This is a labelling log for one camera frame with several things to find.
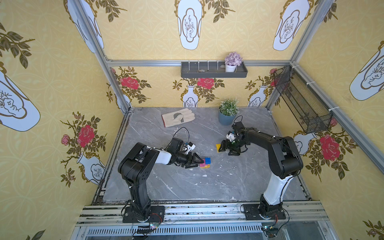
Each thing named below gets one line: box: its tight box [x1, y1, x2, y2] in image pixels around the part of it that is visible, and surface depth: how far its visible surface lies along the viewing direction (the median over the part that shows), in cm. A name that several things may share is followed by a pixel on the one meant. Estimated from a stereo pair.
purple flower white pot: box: [225, 52, 243, 73], surface depth 85 cm
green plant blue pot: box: [218, 97, 240, 126], surface depth 105 cm
